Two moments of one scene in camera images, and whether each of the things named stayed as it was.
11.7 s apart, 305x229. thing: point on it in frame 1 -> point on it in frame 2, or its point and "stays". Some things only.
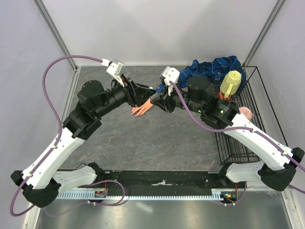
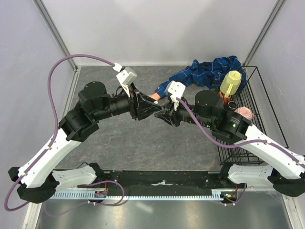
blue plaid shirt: x=214 y=69 stays
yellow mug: x=230 y=83 stays
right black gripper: x=165 y=102 -> x=172 y=117
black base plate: x=165 y=182 stays
